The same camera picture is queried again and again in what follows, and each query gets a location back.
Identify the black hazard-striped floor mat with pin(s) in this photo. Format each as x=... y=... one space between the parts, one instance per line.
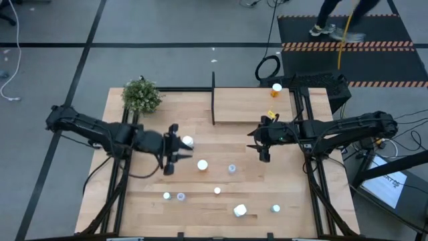
x=378 y=63

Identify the large white supplement bottle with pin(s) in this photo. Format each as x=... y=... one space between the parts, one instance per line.
x=240 y=210

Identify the pink translucent pill bottle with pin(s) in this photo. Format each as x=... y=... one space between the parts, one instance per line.
x=181 y=196

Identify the wooden shelf black metal frame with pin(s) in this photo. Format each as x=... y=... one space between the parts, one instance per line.
x=247 y=114

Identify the wide orange pill bottle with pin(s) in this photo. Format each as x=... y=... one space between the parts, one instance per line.
x=277 y=87
x=202 y=164

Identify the black metal stand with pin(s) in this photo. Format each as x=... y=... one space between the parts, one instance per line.
x=394 y=166

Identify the person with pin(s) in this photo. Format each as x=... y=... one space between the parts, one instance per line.
x=324 y=15

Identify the orange pill bottle white cap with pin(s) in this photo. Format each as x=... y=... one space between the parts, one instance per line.
x=217 y=190

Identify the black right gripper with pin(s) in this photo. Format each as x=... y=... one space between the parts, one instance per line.
x=281 y=134

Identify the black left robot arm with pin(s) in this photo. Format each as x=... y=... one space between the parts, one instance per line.
x=93 y=129

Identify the potted green plant black pot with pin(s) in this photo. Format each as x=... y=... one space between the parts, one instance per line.
x=142 y=97

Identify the black office chair base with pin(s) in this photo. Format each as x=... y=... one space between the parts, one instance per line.
x=6 y=19

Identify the pale translucent pill bottle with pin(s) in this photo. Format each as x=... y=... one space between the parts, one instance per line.
x=232 y=168

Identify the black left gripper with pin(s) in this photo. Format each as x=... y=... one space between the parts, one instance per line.
x=154 y=142

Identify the blue translucent pill bottle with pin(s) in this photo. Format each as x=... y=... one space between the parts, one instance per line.
x=166 y=195
x=275 y=208

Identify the yellow gripper tag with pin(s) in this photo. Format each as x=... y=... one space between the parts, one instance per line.
x=271 y=114

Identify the black aluminium table frame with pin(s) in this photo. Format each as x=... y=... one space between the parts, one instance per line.
x=184 y=89

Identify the white melatonin bottle blue label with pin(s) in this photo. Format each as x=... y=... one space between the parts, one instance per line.
x=188 y=140

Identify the white printed sheet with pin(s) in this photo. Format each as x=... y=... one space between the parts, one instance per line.
x=384 y=185

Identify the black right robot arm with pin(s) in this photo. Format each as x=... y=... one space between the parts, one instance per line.
x=334 y=132

